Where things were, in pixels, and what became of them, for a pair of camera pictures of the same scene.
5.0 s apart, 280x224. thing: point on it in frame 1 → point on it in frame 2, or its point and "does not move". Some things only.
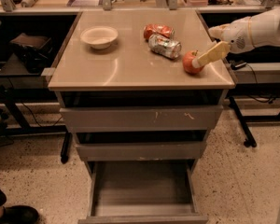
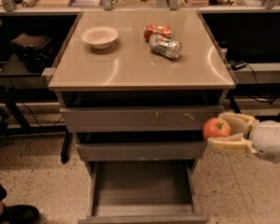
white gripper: [237, 35] → [270, 140]
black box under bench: [34, 51] does not move
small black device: [237, 64] does not move
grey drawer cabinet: [140, 121] does not move
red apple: [188, 63] → [216, 127]
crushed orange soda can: [157, 29] does not move
